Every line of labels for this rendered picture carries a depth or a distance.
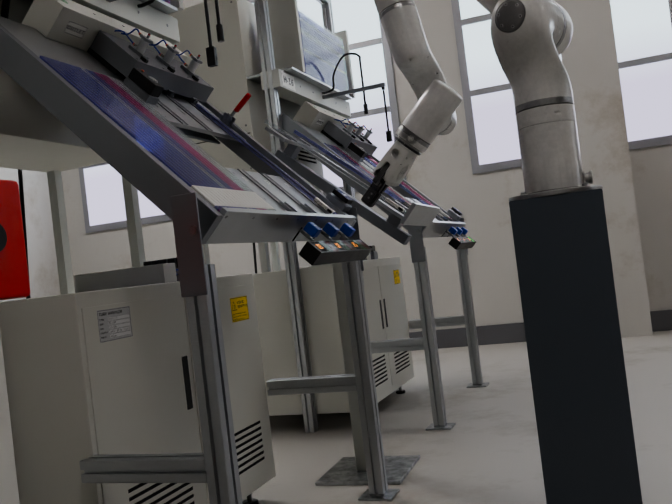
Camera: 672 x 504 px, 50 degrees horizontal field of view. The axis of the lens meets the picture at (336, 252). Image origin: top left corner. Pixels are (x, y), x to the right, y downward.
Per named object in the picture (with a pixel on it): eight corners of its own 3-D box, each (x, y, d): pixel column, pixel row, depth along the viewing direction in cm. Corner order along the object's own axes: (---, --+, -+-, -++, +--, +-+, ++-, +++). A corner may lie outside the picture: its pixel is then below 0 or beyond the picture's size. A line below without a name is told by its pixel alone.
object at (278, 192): (342, 229, 186) (349, 219, 186) (208, 228, 125) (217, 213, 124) (289, 186, 192) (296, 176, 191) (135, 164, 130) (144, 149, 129)
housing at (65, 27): (163, 99, 205) (188, 56, 202) (33, 61, 160) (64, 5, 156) (144, 83, 207) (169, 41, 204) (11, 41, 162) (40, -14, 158)
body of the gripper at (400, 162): (417, 148, 165) (388, 188, 168) (428, 153, 175) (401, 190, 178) (392, 129, 167) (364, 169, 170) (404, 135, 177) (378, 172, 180)
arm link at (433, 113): (409, 128, 177) (396, 121, 168) (442, 82, 173) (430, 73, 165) (435, 147, 174) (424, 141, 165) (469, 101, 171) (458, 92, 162)
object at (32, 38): (237, 154, 197) (247, 139, 196) (65, 119, 136) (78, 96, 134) (155, 87, 206) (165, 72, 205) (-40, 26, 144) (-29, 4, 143)
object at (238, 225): (340, 240, 187) (356, 218, 185) (205, 244, 125) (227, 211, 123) (337, 237, 187) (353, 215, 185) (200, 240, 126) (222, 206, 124)
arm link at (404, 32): (397, 34, 185) (433, 143, 181) (373, 14, 171) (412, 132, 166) (428, 18, 182) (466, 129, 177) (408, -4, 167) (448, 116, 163)
